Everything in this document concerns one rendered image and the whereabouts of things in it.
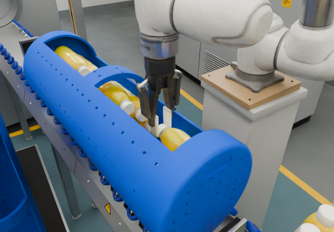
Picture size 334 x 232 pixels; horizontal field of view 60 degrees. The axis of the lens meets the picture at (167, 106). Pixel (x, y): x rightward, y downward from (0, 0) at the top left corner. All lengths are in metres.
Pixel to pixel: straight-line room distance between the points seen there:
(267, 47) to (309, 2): 0.21
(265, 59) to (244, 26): 0.65
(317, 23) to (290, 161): 1.61
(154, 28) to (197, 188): 0.33
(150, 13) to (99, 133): 0.31
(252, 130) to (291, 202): 1.08
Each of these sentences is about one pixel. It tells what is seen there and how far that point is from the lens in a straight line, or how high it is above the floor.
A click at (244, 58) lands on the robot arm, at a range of 1.19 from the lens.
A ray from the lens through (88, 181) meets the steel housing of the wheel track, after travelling 1.01.
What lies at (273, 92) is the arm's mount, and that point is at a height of 1.03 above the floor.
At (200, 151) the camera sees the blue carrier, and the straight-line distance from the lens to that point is 0.57.
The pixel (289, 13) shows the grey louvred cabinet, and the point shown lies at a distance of 2.25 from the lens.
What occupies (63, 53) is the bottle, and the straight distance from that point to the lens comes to 1.14.
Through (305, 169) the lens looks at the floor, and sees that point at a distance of 2.48.
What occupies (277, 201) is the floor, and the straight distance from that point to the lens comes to 2.18.
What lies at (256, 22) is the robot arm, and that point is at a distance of 0.51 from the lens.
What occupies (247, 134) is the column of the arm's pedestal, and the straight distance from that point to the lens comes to 1.20.
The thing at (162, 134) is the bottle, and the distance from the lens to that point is 0.77.
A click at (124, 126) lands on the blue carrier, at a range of 0.67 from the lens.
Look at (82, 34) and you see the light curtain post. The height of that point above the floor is 1.00.
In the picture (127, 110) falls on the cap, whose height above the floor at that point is 1.15.
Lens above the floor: 1.61
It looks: 34 degrees down
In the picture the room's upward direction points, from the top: straight up
